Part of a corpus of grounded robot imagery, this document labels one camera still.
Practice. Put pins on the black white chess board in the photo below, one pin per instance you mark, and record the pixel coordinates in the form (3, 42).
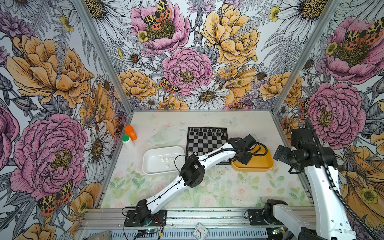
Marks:
(203, 140)

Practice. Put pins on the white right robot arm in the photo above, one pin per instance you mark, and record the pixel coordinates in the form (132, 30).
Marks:
(331, 218)

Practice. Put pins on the aluminium front rail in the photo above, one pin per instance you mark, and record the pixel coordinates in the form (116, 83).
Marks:
(177, 218)

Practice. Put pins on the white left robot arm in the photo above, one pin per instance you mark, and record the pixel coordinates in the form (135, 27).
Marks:
(192, 173)

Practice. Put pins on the white rectangular tray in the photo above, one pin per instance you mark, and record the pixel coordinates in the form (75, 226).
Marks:
(163, 160)

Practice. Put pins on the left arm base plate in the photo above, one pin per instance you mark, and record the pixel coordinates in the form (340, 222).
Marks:
(157, 220)

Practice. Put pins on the yellow rectangular tray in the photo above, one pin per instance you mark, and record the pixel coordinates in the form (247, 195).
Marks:
(256, 164)

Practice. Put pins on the small white clock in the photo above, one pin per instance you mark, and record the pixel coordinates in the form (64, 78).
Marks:
(200, 232)

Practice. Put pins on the orange capped bottle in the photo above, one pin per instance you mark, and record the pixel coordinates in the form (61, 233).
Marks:
(131, 132)

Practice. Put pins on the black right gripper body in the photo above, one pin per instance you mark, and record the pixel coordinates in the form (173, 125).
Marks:
(287, 155)

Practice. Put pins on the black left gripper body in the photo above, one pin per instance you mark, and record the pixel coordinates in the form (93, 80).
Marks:
(244, 158)

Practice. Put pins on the green capped white bottle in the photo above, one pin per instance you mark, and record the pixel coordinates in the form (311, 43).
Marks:
(128, 142)

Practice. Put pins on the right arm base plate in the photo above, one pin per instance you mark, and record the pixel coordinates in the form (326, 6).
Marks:
(256, 217)

